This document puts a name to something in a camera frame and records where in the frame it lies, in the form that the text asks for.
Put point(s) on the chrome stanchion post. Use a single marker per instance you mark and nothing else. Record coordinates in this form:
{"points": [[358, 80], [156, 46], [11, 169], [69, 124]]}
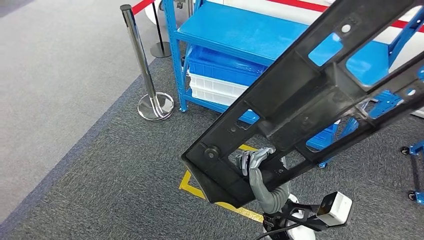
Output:
{"points": [[142, 66]]}

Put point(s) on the white plastic crate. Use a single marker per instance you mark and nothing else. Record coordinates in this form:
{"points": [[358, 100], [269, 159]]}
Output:
{"points": [[208, 97], [215, 85]]}

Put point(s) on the black stanchion post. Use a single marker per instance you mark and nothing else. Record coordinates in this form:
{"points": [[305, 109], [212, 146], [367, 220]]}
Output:
{"points": [[161, 48]]}

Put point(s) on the red barrier belt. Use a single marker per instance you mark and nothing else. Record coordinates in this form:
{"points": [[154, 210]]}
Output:
{"points": [[142, 6], [402, 24]]}

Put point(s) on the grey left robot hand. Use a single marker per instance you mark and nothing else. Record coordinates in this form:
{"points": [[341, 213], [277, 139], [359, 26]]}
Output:
{"points": [[256, 182]]}

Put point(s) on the white car body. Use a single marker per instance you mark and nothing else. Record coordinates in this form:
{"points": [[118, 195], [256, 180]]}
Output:
{"points": [[404, 46]]}

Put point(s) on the blue plastic crate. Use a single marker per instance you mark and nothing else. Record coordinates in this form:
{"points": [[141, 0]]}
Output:
{"points": [[218, 66]]}

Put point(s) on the long black plastic frame part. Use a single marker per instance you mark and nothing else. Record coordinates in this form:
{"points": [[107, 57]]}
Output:
{"points": [[298, 99]]}

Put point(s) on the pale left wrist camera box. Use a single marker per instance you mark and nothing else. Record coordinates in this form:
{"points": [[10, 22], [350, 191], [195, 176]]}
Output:
{"points": [[336, 208]]}

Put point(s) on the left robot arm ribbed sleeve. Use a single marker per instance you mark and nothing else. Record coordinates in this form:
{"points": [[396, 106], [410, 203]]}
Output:
{"points": [[276, 202]]}

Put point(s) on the blue metal shelf rack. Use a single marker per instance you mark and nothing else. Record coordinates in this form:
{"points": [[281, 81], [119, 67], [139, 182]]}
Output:
{"points": [[238, 30], [418, 149]]}

